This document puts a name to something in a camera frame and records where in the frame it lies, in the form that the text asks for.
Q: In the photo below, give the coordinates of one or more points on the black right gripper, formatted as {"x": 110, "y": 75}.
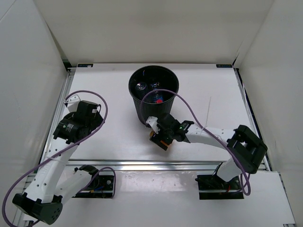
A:
{"x": 157, "y": 141}

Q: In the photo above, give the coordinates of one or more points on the orange juice bottle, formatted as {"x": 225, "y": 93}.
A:
{"x": 160, "y": 140}

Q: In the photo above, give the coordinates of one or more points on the clear bottle blue label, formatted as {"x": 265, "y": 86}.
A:
{"x": 158, "y": 94}

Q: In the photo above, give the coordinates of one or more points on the clear unlabelled plastic bottle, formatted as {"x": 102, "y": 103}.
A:
{"x": 141, "y": 88}

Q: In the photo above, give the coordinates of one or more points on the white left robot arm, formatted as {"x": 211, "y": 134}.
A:
{"x": 44, "y": 198}

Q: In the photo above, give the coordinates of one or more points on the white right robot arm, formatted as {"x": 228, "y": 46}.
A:
{"x": 245, "y": 147}

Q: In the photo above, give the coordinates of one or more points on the black plastic bin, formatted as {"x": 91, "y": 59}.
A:
{"x": 143, "y": 104}

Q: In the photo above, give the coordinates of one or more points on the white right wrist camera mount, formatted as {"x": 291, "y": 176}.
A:
{"x": 152, "y": 122}

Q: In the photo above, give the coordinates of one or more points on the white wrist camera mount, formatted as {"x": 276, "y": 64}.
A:
{"x": 152, "y": 122}
{"x": 72, "y": 103}

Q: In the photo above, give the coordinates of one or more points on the white cable tie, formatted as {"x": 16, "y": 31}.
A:
{"x": 207, "y": 114}

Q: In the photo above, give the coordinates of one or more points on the aluminium front frame rail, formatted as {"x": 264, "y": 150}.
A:
{"x": 123, "y": 165}

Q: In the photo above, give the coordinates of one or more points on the aluminium frame rail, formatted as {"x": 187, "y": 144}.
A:
{"x": 59, "y": 107}
{"x": 123, "y": 165}

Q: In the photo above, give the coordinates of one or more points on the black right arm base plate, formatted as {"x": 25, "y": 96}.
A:
{"x": 212, "y": 187}

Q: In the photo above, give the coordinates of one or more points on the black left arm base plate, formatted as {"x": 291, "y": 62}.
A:
{"x": 103, "y": 187}

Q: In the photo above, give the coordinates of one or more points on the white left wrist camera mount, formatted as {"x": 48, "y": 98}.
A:
{"x": 72, "y": 103}

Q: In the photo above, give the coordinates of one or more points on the aluminium left frame rail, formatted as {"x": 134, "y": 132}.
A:
{"x": 59, "y": 107}

